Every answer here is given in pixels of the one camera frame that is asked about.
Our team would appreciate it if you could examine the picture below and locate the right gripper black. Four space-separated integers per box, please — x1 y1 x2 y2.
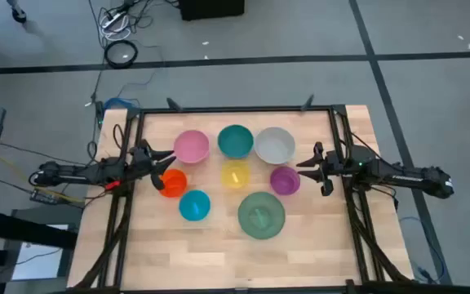
295 140 345 198

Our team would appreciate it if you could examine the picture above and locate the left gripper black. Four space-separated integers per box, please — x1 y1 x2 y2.
131 138 178 191

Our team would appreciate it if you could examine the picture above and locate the orange plastic cup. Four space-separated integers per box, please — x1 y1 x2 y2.
159 168 188 199

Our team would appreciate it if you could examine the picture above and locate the pink plastic bowl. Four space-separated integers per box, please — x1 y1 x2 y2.
172 129 211 165

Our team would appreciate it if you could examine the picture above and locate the white plastic bowl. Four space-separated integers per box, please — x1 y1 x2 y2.
254 127 296 166

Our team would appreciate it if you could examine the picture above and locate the large green plastic bowl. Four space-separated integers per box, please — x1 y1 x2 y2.
237 191 286 241

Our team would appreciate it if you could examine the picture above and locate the teal plastic bowl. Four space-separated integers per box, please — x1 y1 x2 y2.
217 124 255 160

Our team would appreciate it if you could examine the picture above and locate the purple plastic cup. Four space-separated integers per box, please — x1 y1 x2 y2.
269 165 301 196

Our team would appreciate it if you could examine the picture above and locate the blue plastic cup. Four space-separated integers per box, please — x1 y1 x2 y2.
178 189 212 222

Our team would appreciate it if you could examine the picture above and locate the yellow plastic cup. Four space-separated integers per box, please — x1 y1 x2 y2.
220 159 251 190

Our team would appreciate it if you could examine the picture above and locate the black adapter with green light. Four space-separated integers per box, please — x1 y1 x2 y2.
95 100 106 126

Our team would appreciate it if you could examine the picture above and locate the small black electronics box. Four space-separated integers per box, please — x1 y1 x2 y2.
29 188 61 206

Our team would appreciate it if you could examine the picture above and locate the power strip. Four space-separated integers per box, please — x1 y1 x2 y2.
100 10 128 29

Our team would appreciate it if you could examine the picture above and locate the black desk crossbar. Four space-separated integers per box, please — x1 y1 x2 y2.
0 207 79 250

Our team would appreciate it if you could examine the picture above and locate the black box on floor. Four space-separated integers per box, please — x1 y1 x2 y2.
178 0 246 22

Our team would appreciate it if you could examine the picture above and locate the white panel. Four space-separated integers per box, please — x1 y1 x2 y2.
11 242 63 283

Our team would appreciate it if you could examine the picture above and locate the black chair caster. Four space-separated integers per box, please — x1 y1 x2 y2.
9 0 29 24

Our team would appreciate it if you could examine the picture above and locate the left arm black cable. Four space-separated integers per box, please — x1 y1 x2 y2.
112 123 138 158

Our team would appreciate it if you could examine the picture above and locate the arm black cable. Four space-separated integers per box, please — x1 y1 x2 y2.
343 130 383 161
112 123 138 158

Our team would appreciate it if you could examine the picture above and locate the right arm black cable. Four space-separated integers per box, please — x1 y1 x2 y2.
343 130 383 161

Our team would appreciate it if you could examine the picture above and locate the blue coiled cable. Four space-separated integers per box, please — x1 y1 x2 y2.
103 96 140 111

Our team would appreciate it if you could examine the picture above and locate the black aluminium table frame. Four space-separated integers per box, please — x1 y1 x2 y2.
67 94 415 294

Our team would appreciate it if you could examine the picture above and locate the black coiled cable ring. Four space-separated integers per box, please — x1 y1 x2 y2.
103 39 139 69

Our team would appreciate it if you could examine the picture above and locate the white coiled cable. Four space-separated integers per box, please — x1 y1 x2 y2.
98 14 132 42

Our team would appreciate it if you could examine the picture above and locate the yellow cable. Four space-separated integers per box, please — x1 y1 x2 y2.
0 156 83 204

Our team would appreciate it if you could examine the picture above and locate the thin blue floor cable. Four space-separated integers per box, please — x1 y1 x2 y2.
397 215 448 285

